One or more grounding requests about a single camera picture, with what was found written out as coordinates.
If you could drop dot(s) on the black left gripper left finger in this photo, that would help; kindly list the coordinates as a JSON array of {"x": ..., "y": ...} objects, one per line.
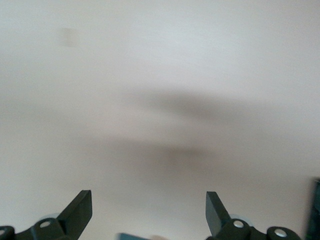
[{"x": 75, "y": 215}]

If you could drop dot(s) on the long black smartphone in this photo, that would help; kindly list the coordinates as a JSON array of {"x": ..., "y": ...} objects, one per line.
[{"x": 315, "y": 212}]

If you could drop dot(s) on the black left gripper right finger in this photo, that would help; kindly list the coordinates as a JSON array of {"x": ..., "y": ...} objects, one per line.
[{"x": 215, "y": 215}]

